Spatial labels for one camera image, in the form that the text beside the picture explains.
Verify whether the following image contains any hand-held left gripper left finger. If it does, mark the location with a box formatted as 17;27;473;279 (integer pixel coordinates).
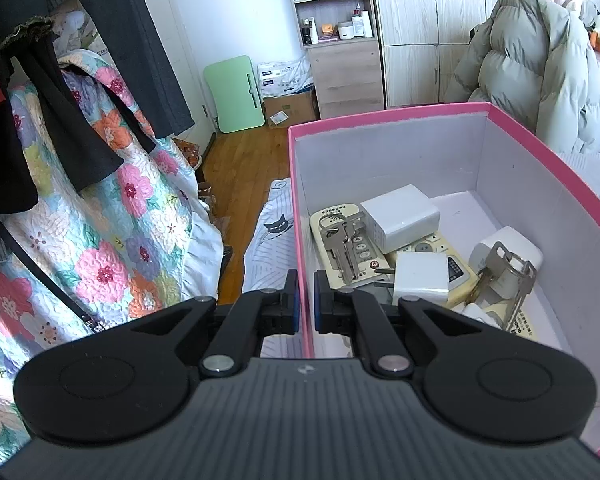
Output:
130;268;302;378

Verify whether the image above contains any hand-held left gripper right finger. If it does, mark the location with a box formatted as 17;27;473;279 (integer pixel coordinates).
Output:
312;269;481;378

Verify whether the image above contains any silver key bunch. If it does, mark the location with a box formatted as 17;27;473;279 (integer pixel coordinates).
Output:
318;211;368;285
472;241;538;331

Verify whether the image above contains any cream remote control purple button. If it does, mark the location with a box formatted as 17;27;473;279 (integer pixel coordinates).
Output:
309;205;396;288

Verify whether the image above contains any white plug adapter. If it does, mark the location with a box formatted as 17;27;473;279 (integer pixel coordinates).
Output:
375;251;451;307

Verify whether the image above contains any large white charger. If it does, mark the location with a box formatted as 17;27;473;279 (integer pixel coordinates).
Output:
360;184;441;255

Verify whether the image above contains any cream remote control with display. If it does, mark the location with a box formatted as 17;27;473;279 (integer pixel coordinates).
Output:
387;232;536;333

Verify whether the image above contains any small white charger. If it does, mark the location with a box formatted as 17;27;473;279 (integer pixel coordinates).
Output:
462;302;503;328

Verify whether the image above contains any pink cardboard box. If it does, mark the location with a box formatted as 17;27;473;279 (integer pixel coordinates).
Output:
287;102;600;461

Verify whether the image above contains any white rounded charger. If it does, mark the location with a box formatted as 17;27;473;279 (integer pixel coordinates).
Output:
467;226;544;301

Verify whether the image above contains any cat print grey cloth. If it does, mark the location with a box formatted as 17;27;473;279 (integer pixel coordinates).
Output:
242;177;298;293

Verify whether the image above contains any brown cardboard box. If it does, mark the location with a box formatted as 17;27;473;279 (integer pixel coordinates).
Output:
262;87;320;130

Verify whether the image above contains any floral quilt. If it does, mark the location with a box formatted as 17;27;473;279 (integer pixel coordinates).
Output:
0;49;226;466

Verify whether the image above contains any green folding table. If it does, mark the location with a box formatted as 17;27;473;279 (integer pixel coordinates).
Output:
203;56;266;134

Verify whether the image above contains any tissue paper pack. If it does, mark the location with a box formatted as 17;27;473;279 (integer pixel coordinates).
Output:
256;58;313;99

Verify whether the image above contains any wooden shelf cabinet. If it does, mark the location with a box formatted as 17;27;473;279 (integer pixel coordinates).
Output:
284;0;387;121

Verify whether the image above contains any black belt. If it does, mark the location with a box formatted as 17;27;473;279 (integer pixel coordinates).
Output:
0;220;106;333

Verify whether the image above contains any white bottle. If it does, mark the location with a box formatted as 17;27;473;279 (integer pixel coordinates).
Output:
351;4;374;39

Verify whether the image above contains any black hanging garment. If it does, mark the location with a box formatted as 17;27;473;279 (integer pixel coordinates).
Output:
0;0;156;216

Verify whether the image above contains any dark grey hanging garment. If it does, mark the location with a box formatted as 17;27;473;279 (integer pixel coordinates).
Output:
75;0;197;138

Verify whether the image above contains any light wooden wardrobe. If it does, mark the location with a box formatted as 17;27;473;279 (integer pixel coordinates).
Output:
367;0;528;110

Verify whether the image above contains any grey puffer jacket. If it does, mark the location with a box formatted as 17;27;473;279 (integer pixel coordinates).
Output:
444;0;600;156

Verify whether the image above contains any white plastic bag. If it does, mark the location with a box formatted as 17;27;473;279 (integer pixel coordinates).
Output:
55;7;101;53

